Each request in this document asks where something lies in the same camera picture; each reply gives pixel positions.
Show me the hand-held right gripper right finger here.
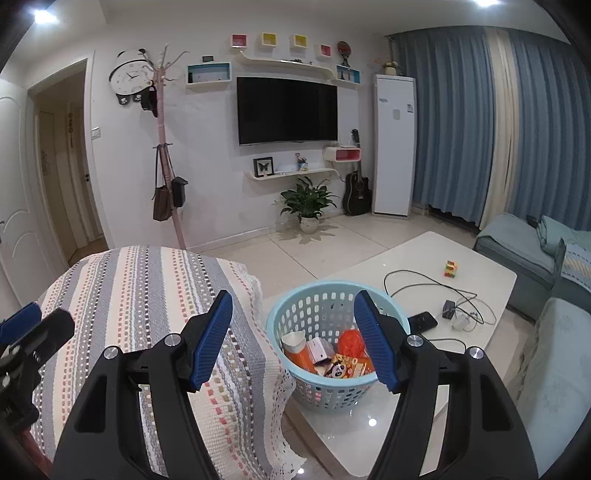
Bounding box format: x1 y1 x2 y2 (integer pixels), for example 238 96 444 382
353 290 539 480

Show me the black wall television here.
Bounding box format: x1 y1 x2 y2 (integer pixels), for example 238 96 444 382
236 76 339 147

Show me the white curved low shelf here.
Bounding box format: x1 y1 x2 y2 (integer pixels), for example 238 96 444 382
244 167 341 182

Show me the short black cable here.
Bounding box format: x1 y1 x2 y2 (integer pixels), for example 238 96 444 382
424 338 468 354

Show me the pink coat rack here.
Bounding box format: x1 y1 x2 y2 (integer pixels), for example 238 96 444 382
139 44 191 251

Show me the teal sofa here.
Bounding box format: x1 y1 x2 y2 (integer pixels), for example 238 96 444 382
475 213 591 320

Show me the black bag on rack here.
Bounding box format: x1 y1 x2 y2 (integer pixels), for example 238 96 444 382
139 83 159 112

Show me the white door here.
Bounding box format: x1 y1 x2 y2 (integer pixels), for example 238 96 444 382
0 78 45 306

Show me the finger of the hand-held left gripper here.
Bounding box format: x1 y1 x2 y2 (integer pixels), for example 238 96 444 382
0 302 42 344
9 308 75 370

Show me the small blue box shelf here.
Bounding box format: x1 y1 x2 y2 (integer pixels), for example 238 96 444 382
336 65 361 89

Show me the striped knitted blanket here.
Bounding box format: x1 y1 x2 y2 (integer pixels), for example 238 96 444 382
30 244 308 480

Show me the light blue plastic basket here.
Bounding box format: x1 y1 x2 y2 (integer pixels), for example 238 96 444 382
266 281 411 411

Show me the white cable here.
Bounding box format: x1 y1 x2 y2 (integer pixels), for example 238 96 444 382
452 311 482 331

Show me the green potted plant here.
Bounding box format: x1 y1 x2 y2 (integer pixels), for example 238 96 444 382
277 176 341 233

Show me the panda wall clock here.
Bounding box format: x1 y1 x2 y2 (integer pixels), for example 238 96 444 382
109 48 156 103

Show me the orange mesh bag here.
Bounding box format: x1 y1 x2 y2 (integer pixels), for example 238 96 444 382
337 329 371 359

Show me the long black cable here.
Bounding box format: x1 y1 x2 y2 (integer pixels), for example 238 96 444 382
384 270 498 326

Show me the beige curtain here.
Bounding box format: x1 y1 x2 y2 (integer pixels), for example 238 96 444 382
479 28 525 228

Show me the long curved white shelf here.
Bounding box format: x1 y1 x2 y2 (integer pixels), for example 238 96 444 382
236 50 334 83

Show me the blue curtain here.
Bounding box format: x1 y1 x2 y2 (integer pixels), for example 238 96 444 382
388 27 498 228
507 28 591 232

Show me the teal sofa seat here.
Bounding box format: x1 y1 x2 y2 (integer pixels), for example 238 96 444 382
514 298 591 477

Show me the orange snack packet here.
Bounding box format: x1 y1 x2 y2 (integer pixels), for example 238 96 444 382
323 353 376 379

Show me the brown hanging bag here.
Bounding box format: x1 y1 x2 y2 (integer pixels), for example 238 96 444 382
152 145 175 223

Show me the red and white box shelf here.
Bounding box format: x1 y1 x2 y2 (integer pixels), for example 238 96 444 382
322 145 361 165

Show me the black acoustic guitar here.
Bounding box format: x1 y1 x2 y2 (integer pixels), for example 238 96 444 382
342 129 373 217

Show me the small pink box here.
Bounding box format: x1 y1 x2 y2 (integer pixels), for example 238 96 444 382
307 338 334 364

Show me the white box shelf blue inside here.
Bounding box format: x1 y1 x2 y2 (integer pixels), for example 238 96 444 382
186 62 232 86

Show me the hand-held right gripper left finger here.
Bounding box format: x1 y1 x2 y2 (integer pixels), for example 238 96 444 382
52 290 234 480

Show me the white standing air conditioner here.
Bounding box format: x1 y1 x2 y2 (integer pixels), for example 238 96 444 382
372 74 417 217

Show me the orange white bottle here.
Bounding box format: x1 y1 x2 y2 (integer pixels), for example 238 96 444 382
282 331 324 373

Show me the striped teal cushion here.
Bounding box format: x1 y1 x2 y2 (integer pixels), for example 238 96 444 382
553 237 591 297

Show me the black smartphone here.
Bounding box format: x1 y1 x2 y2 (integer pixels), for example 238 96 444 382
406 311 439 331

